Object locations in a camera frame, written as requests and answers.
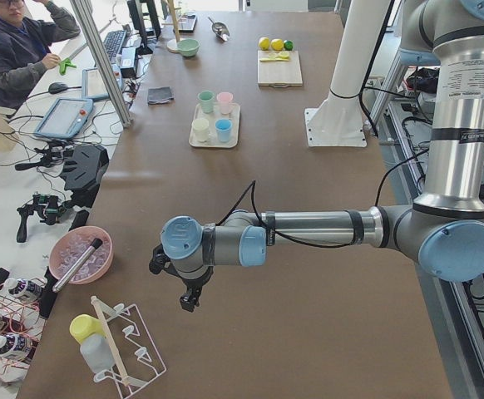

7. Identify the pink cup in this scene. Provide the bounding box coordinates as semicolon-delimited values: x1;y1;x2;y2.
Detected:
216;91;234;115

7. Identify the yellow cap plastic bottle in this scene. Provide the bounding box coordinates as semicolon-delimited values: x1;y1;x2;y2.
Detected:
69;314;116;373

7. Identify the wooden cup rack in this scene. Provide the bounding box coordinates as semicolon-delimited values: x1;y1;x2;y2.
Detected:
161;0;180;53

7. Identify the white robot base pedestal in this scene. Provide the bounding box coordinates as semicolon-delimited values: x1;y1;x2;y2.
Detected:
304;1;400;148

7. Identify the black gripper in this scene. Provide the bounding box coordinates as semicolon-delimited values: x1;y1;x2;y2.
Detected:
149;244;214;313

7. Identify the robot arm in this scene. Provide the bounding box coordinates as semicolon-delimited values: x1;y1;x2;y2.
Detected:
149;1;484;311

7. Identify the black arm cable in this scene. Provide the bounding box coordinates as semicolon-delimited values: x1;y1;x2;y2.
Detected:
216;149;432;249

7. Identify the white wire bottle rack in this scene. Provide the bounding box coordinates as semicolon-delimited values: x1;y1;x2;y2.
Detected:
91;296;167;398

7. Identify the metal rod in bowl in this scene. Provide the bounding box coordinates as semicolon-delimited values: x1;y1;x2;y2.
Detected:
52;238;103;293

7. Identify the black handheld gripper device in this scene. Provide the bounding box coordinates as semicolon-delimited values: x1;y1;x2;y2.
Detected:
16;193;73;243

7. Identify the metal scoop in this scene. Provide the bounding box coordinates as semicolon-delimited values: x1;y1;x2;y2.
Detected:
208;17;230;42

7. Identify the green bowl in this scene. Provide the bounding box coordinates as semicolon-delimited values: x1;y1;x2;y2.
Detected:
177;38;200;57

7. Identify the seated person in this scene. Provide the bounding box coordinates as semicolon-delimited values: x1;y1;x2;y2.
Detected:
0;1;81;109

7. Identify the cream white cup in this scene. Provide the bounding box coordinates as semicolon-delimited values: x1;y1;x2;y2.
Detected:
191;117;210;142

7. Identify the grey cloth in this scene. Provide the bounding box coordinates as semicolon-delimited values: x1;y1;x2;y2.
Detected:
147;86;174;105

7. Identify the whole lemon near lime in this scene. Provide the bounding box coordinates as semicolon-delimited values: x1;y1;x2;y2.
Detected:
270;38;284;52

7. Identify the green cup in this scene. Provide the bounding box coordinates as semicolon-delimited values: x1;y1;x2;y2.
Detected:
198;91;215;114

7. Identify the beige rabbit tray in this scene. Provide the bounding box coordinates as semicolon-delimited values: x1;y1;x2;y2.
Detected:
189;103;240;149

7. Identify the black computer mouse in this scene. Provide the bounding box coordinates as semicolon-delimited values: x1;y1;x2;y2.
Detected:
47;82;69;95

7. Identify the green lime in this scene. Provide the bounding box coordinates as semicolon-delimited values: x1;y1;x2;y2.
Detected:
284;40;294;51

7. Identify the wooden cutting board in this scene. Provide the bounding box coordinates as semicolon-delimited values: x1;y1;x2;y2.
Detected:
257;51;303;87

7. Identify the black keyboard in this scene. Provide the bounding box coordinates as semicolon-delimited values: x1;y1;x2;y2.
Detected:
103;30;126;64

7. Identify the black stand plate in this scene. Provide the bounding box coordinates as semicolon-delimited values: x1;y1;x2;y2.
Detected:
59;145;109;209

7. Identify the blue cup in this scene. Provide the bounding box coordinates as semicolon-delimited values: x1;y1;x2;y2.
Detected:
215;119;232;143

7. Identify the pink bowl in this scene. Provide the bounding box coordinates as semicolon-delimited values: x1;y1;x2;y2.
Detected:
48;225;115;286

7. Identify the whole lemon outer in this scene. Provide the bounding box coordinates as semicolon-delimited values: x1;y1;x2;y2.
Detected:
258;37;270;51

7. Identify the yellow plastic knife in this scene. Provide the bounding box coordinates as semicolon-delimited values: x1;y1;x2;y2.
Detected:
259;57;290;62

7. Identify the teach pendant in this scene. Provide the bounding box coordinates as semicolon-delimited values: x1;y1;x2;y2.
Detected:
33;98;93;140
81;65;124;101

